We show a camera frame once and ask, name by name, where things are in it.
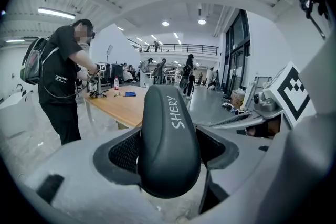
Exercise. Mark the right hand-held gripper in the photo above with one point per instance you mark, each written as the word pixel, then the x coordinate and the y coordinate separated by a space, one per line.
pixel 291 94

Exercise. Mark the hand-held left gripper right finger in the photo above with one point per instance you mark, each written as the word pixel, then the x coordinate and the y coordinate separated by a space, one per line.
pixel 236 178

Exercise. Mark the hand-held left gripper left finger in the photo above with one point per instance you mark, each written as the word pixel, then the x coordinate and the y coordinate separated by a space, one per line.
pixel 86 191

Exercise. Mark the black pouch with white lettering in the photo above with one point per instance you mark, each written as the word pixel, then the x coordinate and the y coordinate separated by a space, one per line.
pixel 168 152

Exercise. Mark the person's right hand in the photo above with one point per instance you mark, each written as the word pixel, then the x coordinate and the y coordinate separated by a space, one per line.
pixel 262 129

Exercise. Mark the cardboard box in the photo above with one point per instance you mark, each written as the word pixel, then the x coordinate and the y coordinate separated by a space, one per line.
pixel 237 98

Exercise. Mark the black framed glass doors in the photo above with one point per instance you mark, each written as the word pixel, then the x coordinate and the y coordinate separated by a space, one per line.
pixel 237 55

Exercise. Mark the person's white shirt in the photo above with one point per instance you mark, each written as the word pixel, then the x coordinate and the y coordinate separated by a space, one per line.
pixel 315 165

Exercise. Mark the black balcony railing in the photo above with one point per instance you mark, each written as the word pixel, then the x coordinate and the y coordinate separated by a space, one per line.
pixel 183 47

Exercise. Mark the small metal pliers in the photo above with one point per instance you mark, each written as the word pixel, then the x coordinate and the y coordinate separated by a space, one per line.
pixel 117 94

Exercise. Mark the round ceiling light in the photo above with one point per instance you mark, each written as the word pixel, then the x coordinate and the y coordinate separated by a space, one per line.
pixel 165 23
pixel 202 21

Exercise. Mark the blue cloth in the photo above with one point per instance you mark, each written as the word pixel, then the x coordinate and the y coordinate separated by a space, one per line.
pixel 130 94

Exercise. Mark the white counter with faucet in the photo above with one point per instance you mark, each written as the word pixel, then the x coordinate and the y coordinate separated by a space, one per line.
pixel 15 110

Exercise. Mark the red label water bottle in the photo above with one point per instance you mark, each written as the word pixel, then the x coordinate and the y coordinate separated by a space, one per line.
pixel 116 84

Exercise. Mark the long ceiling light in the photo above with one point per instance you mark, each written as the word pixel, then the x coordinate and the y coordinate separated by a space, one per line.
pixel 56 13

